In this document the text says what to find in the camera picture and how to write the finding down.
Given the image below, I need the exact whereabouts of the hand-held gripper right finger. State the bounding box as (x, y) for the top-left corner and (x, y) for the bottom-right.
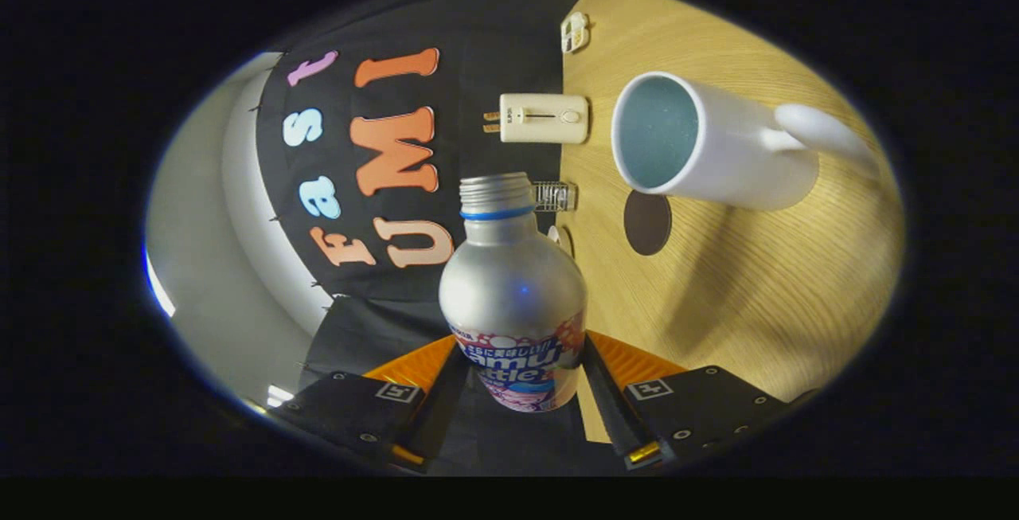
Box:
(581, 330), (817, 471)

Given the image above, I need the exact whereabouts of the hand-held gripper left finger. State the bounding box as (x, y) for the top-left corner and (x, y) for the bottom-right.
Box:
(271, 334), (472, 473)

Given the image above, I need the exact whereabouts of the white toaster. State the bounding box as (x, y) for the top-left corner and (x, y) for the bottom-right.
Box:
(500, 94), (590, 144)

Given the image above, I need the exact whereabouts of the wooden table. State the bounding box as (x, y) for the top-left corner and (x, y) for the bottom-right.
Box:
(560, 0), (906, 443)

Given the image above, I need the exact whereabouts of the silver juice bottle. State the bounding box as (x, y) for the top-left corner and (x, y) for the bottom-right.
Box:
(439, 172), (588, 413)

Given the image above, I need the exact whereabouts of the small white holder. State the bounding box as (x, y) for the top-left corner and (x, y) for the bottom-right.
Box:
(560, 12), (591, 54)

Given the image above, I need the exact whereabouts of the large ceiling light panel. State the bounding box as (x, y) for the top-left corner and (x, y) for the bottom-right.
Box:
(143, 245), (177, 319)

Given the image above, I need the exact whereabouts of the white cup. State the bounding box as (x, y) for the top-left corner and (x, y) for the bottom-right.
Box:
(611, 71), (880, 212)

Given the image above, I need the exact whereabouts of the dark brown round coaster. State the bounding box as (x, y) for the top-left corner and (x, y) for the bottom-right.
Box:
(623, 190), (673, 256)

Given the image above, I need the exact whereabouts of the small metal wire basket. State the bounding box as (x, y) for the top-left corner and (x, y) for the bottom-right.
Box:
(532, 180), (577, 213)

